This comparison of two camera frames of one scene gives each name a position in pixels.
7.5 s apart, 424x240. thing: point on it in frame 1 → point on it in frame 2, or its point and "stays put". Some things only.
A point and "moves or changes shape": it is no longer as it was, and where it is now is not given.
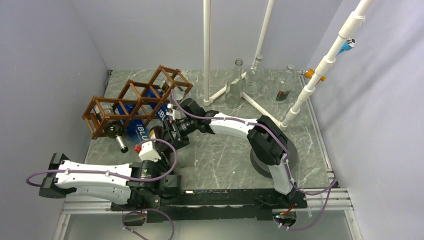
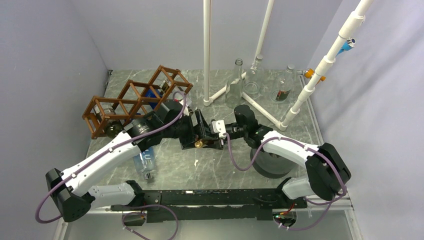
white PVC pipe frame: [283, 123] stays put
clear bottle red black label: [254, 78] stays put
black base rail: [166, 205] stays put
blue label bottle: [135, 127] → [144, 162]
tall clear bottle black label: [234, 88] stays put
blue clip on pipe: [348, 45] stays put
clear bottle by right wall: [282, 92] stays put
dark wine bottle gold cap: [156, 132] moves or changes shape
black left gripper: [163, 162] → [203, 130]
